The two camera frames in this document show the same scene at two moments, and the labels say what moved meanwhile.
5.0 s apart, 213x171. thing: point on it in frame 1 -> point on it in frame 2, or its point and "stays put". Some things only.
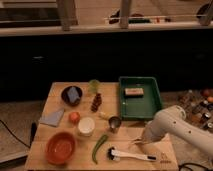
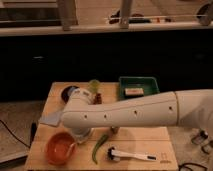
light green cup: [94, 86] stays put
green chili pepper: [99, 143] stays put
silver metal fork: [137, 140] -> [70, 149]
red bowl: [61, 148] stays put
